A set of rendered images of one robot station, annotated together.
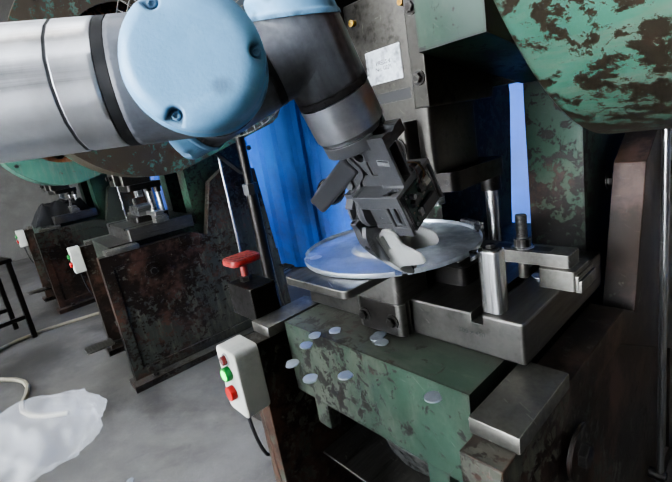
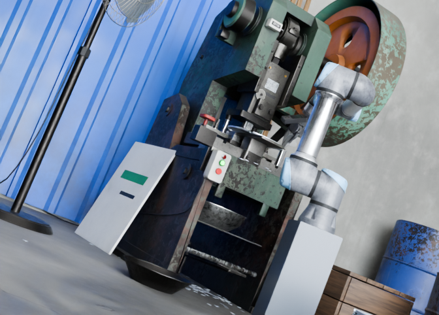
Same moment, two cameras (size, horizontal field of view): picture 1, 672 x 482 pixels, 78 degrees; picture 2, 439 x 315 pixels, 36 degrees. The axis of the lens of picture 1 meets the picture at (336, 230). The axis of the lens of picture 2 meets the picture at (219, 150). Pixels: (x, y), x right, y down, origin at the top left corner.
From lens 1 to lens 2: 3.23 m
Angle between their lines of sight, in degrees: 79
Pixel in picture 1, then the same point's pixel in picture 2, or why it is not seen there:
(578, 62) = (334, 125)
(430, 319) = (262, 165)
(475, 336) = (274, 171)
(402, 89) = (273, 95)
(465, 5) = (304, 94)
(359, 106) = not seen: hidden behind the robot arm
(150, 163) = not seen: outside the picture
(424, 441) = (266, 196)
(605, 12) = (343, 123)
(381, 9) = (279, 72)
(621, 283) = not seen: hidden behind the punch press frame
